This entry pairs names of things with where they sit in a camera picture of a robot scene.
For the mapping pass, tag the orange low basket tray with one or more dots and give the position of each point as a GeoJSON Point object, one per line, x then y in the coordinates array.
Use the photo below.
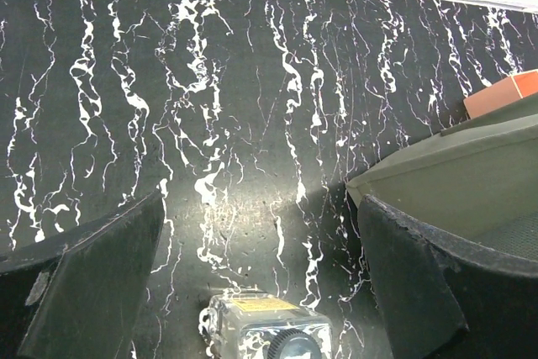
{"type": "Point", "coordinates": [504, 92]}

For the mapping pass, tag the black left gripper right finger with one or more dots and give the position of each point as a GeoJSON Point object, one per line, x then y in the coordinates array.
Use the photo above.
{"type": "Point", "coordinates": [443, 296]}

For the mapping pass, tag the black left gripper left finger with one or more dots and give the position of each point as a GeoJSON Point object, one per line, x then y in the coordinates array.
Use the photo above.
{"type": "Point", "coordinates": [78, 294]}

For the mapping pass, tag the olive green canvas bag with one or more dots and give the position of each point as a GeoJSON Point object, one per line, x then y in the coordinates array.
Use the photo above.
{"type": "Point", "coordinates": [477, 180]}

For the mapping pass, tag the clear square bottle far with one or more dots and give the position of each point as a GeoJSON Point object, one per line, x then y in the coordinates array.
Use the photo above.
{"type": "Point", "coordinates": [260, 325]}

